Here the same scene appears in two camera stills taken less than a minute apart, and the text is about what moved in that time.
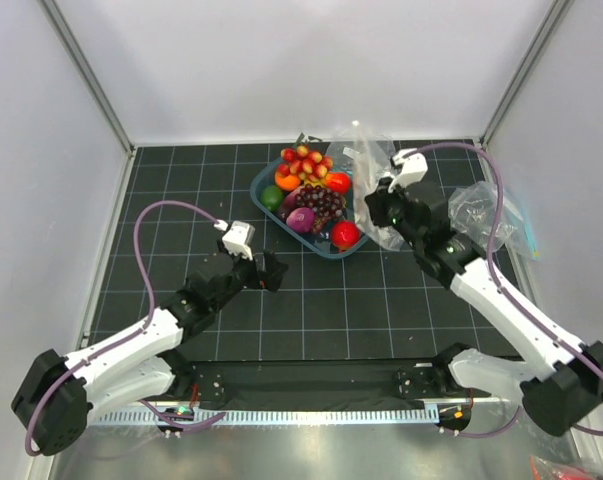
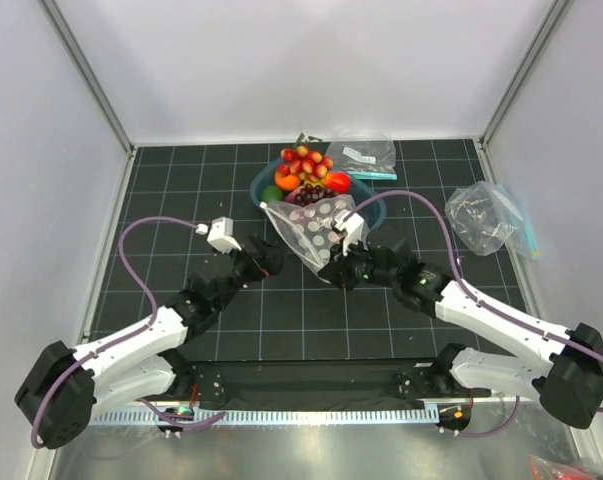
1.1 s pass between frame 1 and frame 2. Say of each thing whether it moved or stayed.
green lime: stayed
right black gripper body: moved
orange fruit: stayed
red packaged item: stayed
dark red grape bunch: stayed
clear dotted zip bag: moved
